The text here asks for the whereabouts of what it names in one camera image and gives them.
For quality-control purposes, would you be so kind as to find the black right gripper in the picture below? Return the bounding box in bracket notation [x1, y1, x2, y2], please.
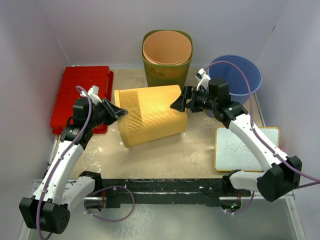
[169, 86, 217, 114]

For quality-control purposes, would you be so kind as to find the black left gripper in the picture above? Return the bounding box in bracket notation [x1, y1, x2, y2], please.
[88, 98, 128, 129]

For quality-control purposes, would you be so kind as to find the yellow ribbed waste basket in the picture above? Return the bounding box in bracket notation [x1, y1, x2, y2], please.
[114, 85, 188, 148]

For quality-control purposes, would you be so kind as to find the red plastic tray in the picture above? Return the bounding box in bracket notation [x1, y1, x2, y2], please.
[50, 66, 114, 135]

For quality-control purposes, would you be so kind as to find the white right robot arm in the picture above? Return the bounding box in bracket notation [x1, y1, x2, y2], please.
[170, 78, 302, 202]

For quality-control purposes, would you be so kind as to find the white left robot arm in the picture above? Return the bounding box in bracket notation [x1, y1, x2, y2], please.
[19, 97, 128, 234]

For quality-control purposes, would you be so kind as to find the olive green ribbed bin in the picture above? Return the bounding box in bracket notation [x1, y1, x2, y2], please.
[141, 29, 193, 89]

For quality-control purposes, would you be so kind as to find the pink inner bin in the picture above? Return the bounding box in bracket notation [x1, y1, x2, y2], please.
[142, 30, 193, 66]

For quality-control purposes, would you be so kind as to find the blue plastic bucket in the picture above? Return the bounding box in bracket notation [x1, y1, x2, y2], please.
[206, 55, 263, 111]

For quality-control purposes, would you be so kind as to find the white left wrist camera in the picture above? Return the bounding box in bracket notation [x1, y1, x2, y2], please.
[76, 85, 102, 106]

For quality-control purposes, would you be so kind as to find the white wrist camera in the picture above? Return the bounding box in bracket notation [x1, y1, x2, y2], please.
[76, 85, 102, 106]
[195, 68, 211, 91]

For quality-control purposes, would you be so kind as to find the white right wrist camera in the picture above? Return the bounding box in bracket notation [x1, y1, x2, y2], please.
[195, 68, 211, 91]

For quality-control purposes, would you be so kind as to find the small whiteboard with orange frame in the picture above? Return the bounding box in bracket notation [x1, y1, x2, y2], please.
[214, 126, 281, 173]

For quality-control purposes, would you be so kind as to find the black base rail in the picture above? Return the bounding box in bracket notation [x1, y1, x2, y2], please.
[86, 178, 251, 209]

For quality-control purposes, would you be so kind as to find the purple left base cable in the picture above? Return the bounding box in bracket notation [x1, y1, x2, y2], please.
[83, 185, 136, 223]

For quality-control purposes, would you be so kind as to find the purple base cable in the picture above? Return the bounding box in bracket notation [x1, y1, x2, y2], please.
[223, 190, 255, 216]
[83, 185, 136, 223]

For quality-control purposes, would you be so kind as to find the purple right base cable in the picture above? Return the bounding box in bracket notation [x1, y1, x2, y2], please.
[223, 190, 255, 216]

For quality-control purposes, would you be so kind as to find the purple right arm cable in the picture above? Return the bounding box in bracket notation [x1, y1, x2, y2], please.
[204, 61, 320, 188]

